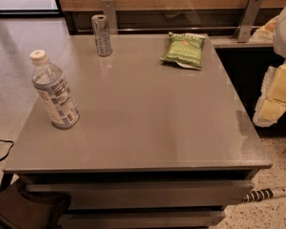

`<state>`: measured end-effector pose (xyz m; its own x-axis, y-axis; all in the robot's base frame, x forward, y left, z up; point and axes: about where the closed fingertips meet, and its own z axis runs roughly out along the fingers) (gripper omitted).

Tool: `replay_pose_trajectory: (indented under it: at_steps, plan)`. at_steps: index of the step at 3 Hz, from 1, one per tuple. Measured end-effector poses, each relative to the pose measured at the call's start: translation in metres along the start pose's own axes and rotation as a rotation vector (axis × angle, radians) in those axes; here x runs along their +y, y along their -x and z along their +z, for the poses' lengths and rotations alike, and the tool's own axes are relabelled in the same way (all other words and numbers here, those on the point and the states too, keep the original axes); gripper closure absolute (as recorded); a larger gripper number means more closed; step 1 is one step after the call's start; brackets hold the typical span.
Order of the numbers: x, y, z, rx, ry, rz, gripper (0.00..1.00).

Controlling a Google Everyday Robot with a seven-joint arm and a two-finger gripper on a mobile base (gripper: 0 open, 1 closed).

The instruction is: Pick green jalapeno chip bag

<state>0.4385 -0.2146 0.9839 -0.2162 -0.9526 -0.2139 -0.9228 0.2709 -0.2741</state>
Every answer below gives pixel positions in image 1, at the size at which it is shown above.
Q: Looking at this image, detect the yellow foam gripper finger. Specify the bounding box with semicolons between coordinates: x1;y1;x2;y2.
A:
253;61;286;127
253;16;278;40

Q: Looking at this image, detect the green jalapeno chip bag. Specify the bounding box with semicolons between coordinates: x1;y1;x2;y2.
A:
161;32;206;70

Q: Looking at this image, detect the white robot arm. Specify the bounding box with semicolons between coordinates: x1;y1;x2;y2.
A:
253;7;286;128

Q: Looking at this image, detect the black and white power strip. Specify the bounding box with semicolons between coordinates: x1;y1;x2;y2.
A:
242;187;286;202

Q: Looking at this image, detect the grey table with drawers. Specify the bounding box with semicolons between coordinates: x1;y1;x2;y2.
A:
4;35;272;229

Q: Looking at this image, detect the silver drink can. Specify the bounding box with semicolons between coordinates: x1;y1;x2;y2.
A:
92;14;112;56

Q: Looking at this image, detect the clear plastic water bottle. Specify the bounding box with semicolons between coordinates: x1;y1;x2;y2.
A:
30;50;80;129

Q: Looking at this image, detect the dark brown chair seat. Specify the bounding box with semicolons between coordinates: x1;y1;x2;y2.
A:
0;178;71;229

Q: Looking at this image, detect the right metal wall bracket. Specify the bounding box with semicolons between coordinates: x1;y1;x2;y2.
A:
234;0;263;43

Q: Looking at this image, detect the metal wall bracket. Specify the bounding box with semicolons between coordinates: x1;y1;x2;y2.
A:
101;0;118;34
234;0;263;43

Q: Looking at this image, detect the left metal wall bracket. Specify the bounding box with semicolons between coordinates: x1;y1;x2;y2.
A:
101;0;118;34

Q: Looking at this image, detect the black cable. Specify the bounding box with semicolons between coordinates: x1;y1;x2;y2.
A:
0;138;15;166

